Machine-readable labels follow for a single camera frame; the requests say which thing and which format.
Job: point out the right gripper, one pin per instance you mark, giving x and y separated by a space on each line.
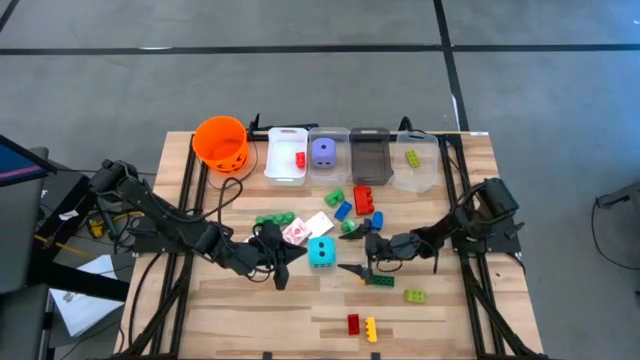
392 247

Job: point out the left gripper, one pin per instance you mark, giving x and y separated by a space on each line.
265 255

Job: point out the playing card box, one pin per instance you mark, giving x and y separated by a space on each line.
320 224
296 232

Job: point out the teal foam die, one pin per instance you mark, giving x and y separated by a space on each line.
321 252

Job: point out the long green toy brick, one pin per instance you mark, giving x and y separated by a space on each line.
275 219

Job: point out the purple foam die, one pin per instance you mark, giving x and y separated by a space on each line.
324 157

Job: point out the small red toy brick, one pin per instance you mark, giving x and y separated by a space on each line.
300 160

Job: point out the lime toy brick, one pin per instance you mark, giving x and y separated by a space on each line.
415 296
412 158

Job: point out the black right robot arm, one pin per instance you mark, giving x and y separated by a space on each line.
490 200

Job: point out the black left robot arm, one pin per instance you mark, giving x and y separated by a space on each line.
160 215

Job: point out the dark green flat brick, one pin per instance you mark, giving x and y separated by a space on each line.
382 281

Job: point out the blue toy brick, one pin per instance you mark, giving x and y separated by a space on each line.
343 211
378 220

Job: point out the large red toy brick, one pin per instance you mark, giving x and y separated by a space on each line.
363 200

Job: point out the long yellow toy brick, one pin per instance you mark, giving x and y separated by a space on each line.
371 330

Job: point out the clear plastic bin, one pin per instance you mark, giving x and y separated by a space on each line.
312 175
425 175

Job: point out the smoked grey plastic bin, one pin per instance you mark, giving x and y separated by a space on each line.
371 160

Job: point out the white plastic bin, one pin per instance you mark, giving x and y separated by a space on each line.
282 150

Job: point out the orange pumpkin bucket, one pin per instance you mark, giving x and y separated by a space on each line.
220 142

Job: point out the white paper sheet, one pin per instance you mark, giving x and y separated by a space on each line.
80 310

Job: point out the black side cart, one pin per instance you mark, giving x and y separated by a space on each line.
75 280

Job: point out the grey stand leg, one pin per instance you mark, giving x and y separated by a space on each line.
620 197

